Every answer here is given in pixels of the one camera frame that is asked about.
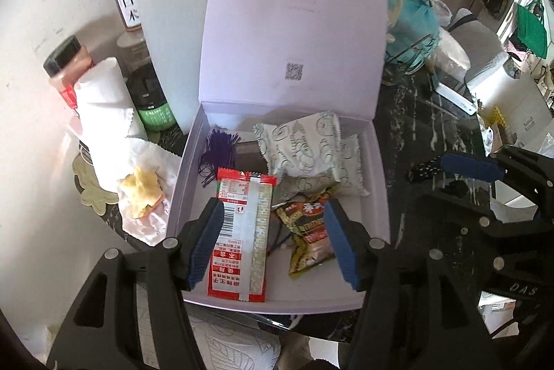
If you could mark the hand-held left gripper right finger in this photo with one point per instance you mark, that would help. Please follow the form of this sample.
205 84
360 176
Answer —
342 248

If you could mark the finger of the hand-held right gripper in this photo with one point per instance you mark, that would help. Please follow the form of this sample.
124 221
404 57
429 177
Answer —
463 216
469 167

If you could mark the white card panel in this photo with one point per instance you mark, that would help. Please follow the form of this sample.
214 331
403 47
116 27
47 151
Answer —
173 15

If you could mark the leaf patterned seat cushion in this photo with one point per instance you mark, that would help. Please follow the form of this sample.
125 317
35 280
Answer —
233 344

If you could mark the black polka dot cloth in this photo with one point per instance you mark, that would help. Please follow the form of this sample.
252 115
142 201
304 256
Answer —
424 171

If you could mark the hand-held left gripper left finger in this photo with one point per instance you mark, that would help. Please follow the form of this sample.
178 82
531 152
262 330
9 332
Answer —
207 242

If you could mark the red white snack packet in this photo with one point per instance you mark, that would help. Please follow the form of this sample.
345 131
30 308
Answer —
240 235

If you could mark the blue plastic bag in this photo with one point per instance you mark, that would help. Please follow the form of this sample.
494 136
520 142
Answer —
411 21

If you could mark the green label bottle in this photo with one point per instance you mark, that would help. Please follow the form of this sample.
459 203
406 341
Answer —
151 101

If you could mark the black fuzzy item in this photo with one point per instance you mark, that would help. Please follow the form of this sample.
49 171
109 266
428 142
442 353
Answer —
454 189

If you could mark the brown yellow snack packet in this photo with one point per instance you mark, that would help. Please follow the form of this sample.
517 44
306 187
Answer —
309 235

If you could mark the green flower coaster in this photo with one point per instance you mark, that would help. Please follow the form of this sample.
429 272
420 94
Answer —
91 186

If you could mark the black lid spice jar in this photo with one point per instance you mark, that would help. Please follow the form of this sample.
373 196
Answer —
65 69

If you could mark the yellow food piece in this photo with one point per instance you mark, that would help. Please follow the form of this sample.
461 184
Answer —
142 188

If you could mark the purple tassel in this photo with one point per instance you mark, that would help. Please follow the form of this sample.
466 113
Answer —
220 153

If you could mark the paper towel roll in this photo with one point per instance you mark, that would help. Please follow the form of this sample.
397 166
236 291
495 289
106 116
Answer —
106 114

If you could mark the white chair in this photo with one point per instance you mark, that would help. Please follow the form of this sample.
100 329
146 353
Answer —
476 45

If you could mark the white patterned packet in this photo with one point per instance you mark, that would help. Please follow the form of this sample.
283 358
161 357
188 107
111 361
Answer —
298 147
296 188
351 167

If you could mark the lavender gift box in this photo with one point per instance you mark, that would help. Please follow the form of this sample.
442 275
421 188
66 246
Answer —
294 28

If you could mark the green tote bag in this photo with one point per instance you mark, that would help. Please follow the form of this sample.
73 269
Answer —
530 23

